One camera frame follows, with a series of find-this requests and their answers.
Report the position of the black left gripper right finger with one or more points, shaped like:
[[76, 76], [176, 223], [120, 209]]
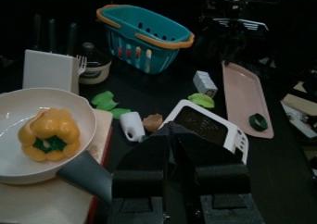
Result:
[[218, 178]]

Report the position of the pink plastic tray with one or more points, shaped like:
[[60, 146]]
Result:
[[243, 95]]

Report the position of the light green toy vegetable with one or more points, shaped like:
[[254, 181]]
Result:
[[202, 99]]

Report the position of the small white box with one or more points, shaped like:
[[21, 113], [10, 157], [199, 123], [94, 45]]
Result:
[[203, 83]]

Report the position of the white toy kitchen scale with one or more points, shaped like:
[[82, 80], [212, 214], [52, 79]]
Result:
[[202, 126]]

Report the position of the yellow toy bell pepper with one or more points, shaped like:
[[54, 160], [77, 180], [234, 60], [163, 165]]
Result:
[[50, 132]]

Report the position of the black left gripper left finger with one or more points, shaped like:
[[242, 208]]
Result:
[[140, 172]]

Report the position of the white toy fork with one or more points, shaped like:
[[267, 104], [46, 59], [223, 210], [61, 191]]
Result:
[[81, 64]]

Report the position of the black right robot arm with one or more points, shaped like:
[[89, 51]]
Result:
[[230, 24]]

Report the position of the black toy jar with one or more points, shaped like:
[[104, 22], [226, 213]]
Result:
[[93, 67]]

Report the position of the white knife block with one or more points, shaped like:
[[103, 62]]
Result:
[[49, 70]]

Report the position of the green toy lettuce leaves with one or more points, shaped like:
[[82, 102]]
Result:
[[104, 102]]

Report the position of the white toy mug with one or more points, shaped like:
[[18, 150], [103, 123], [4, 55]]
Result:
[[131, 126]]

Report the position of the brown toy shell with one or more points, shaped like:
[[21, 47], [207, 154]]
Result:
[[152, 122]]

